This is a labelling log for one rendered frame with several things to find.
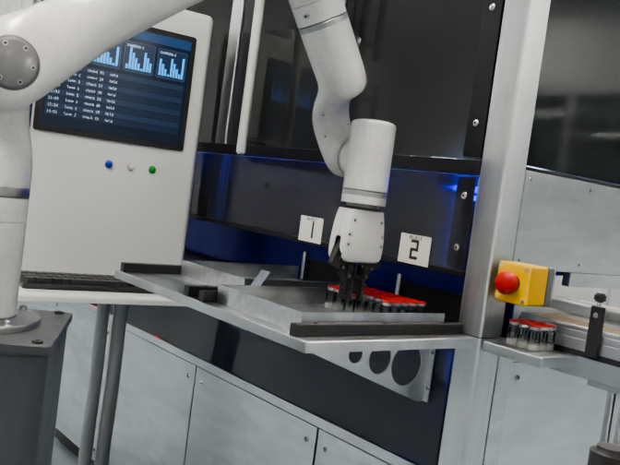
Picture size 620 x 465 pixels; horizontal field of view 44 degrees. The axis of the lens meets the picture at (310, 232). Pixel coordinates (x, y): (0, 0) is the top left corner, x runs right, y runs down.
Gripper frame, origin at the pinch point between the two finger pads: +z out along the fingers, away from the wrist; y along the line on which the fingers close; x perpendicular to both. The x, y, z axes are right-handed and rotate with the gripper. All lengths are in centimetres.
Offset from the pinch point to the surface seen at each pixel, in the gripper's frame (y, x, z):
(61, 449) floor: -21, -173, 93
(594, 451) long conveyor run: 61, 87, -6
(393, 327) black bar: 1.3, 13.4, 4.5
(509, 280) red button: -14.0, 24.7, -6.4
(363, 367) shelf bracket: 0.3, 6.5, 13.4
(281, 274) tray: -20, -48, 5
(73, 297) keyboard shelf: 28, -62, 14
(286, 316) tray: 20.1, 7.2, 4.0
